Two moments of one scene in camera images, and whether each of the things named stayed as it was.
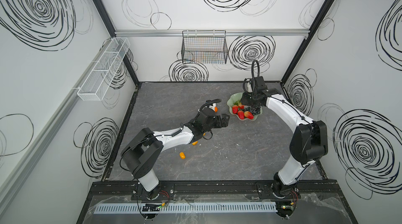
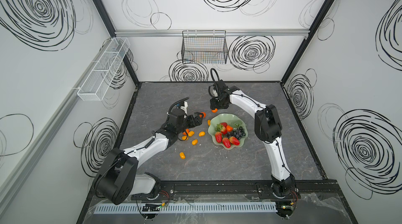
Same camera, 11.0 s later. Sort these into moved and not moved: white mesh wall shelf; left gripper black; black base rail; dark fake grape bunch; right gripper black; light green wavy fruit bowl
Moved: left gripper black; right gripper black; light green wavy fruit bowl; dark fake grape bunch
Not moved: black base rail; white mesh wall shelf
